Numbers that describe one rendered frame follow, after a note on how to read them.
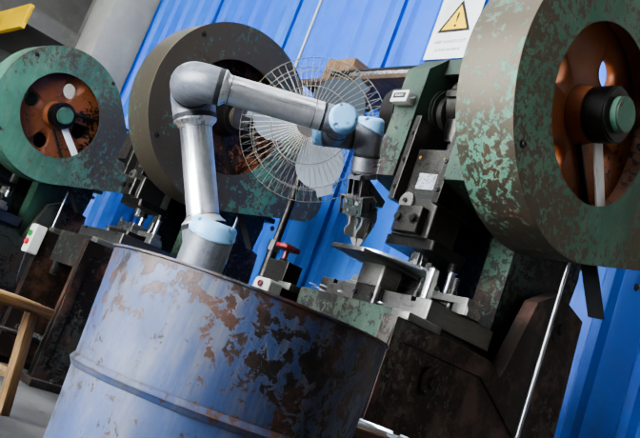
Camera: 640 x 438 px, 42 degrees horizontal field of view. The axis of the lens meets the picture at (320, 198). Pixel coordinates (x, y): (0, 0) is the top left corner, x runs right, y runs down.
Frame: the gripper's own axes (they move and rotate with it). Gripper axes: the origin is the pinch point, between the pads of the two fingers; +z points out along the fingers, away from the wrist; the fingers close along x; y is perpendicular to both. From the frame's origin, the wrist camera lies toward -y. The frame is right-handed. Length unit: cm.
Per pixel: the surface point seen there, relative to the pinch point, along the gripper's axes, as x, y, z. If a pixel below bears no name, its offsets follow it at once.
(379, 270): 5.7, -4.5, 7.4
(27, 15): -491, -264, -59
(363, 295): 3.0, -2.1, 15.0
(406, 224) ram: 5.5, -17.6, -5.0
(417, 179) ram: 2.1, -27.8, -17.4
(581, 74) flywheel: 44, -32, -54
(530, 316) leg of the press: 41, -36, 17
